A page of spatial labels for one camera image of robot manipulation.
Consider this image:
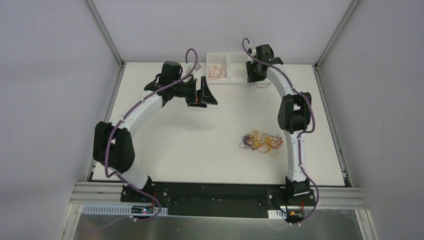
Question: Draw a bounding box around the grey black wire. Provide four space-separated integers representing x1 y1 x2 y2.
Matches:
249 80 273 90

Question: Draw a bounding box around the red orange wire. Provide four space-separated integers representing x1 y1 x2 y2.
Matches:
207 64 229 81

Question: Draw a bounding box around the coloured wire bundle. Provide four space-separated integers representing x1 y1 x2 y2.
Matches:
239 129 284 158

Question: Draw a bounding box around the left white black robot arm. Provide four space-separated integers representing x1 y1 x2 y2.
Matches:
92 61 218 203

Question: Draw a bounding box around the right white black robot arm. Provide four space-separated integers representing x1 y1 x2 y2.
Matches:
243 44 316 205

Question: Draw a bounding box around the white three-compartment tray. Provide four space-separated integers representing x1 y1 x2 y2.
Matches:
205 52 251 85

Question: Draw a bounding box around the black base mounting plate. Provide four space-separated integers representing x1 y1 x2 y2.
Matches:
120 181 319 219

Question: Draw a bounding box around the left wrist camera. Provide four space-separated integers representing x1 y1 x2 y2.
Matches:
187 63 202 74

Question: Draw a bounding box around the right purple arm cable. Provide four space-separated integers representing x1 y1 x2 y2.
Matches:
241 37 320 226

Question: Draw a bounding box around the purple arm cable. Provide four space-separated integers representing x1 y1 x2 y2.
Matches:
241 37 320 226
103 48 200 222

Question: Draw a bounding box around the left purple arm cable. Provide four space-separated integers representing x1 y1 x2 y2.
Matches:
103 48 200 222

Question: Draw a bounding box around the right white slotted cable duct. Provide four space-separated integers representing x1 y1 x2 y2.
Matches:
267 209 287 220

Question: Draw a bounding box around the white slotted cable duct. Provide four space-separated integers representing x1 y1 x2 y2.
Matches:
267 209 287 220
81 204 168 217

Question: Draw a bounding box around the aluminium frame rail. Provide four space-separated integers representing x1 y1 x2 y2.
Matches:
70 182 369 210

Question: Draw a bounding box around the left white slotted cable duct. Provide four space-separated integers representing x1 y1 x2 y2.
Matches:
81 204 168 217

